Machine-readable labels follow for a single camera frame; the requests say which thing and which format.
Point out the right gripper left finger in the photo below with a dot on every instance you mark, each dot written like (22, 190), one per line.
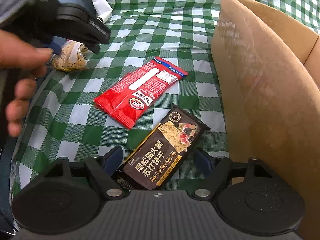
(98, 171)

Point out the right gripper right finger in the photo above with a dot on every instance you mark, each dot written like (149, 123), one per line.
(218, 173)

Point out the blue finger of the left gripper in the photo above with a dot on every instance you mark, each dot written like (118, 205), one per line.
(55, 45)

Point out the clear bag of cookies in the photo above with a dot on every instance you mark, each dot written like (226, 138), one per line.
(71, 58)

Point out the dark brown cracker pack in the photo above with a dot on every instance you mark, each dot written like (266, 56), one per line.
(161, 153)

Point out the red wafer pack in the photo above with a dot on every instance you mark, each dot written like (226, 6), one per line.
(130, 97)

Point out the person's left hand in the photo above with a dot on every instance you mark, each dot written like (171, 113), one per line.
(17, 54)

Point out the cardboard box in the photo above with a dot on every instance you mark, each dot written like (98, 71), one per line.
(267, 64)

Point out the green white checkered cloth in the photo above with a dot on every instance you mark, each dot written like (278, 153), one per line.
(63, 120)

